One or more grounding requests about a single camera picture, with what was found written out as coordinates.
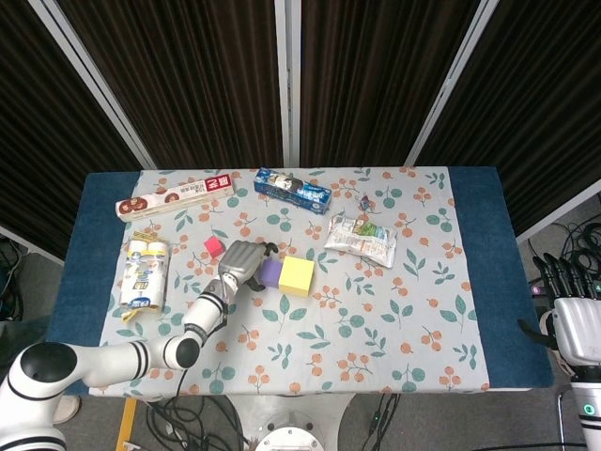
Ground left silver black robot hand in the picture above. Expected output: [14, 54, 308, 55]
[217, 240, 279, 292]

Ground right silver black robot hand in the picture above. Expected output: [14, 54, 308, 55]
[517, 252, 601, 366]

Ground purple foam cube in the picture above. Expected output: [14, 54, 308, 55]
[259, 257, 284, 288]

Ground large yellow foam cube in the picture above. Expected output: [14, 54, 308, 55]
[278, 256, 316, 298]

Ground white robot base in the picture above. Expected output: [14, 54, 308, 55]
[224, 393, 358, 451]

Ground blue snack package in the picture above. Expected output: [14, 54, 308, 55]
[254, 167, 332, 215]

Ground long red white box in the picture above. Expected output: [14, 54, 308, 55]
[115, 174, 236, 224]

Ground yellow-white bottle pack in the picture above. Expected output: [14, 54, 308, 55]
[116, 229, 171, 325]

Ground blue table cover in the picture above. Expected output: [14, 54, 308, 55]
[44, 166, 555, 398]

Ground silver snack packet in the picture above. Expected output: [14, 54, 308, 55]
[323, 213, 398, 269]

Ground floral patterned tablecloth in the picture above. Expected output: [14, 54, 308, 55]
[88, 166, 492, 398]

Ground dark pleated partition panel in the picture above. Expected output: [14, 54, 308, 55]
[274, 0, 485, 169]
[0, 0, 156, 267]
[406, 0, 601, 243]
[27, 0, 301, 171]

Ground yellow floor tape strip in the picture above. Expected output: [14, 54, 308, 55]
[116, 397, 138, 451]

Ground white shoe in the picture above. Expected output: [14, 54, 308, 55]
[52, 395, 83, 425]

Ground black floor cable bundle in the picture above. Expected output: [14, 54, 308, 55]
[528, 220, 601, 283]
[143, 368, 250, 451]
[0, 237, 27, 325]

